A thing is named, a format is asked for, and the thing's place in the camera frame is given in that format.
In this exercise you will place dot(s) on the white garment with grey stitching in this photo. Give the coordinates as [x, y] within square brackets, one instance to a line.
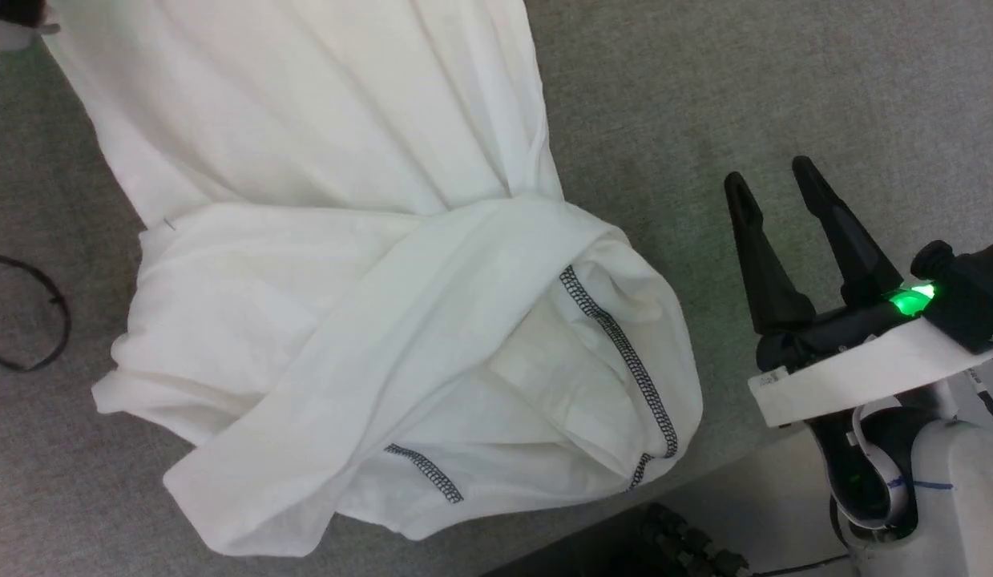
[344, 280]

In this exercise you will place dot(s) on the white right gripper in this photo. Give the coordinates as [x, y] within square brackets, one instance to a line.
[849, 377]

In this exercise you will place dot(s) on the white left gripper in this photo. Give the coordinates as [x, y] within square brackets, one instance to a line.
[15, 32]

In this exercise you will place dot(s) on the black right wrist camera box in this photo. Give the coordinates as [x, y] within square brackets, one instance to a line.
[969, 296]

